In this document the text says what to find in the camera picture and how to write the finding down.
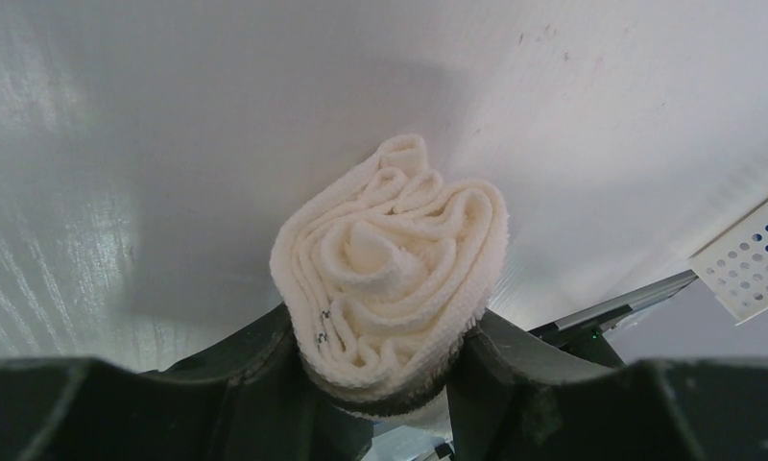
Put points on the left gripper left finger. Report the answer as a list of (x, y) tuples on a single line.
[(267, 408)]

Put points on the cream towel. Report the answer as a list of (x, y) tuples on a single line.
[(383, 274)]

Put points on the white plastic basket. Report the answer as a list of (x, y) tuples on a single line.
[(734, 265)]

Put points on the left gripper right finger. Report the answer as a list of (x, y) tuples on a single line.
[(503, 399)]

